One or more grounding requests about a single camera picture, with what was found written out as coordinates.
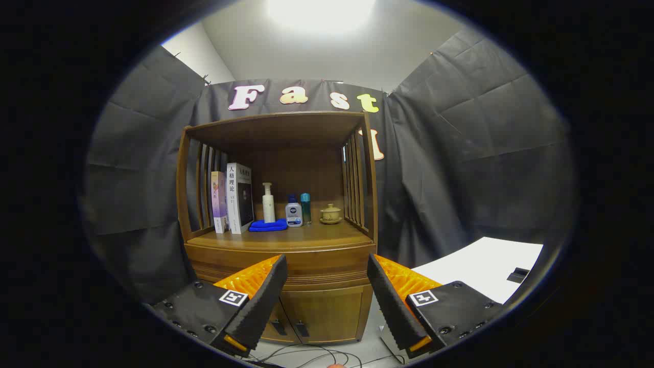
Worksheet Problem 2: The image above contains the brown wooden cabinet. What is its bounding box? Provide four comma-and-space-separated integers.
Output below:
175, 111, 379, 346

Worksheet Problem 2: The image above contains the purple book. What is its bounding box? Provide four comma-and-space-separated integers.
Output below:
211, 171, 229, 234

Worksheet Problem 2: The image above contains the brown wooden drawer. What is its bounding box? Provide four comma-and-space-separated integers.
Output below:
185, 243, 376, 288

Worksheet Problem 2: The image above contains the blue folded cloth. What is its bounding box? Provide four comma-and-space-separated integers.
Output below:
249, 219, 288, 233

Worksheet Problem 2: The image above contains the wooden cabinet door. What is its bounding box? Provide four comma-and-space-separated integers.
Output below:
261, 292, 300, 344
280, 285, 373, 344

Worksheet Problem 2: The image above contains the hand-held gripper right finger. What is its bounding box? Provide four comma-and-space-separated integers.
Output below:
367, 253, 504, 359

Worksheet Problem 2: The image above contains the beige lidded tea cup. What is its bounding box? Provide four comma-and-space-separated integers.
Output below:
320, 203, 343, 225

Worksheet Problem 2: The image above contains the white bottle blue cap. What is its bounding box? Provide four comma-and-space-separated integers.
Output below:
285, 194, 303, 227

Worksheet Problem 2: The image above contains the white pump bottle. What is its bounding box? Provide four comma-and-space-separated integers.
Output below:
262, 182, 276, 224

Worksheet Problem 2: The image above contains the thick white book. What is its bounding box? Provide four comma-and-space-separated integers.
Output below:
226, 163, 254, 235

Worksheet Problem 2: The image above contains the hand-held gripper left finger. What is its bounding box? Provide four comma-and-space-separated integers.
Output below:
148, 254, 288, 358

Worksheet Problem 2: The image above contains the wooden countertop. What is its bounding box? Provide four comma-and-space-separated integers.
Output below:
187, 202, 375, 252

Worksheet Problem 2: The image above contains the tangle of black cables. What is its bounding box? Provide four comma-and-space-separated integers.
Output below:
240, 343, 407, 368

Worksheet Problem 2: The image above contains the white table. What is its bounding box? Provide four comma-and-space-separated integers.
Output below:
411, 237, 544, 305

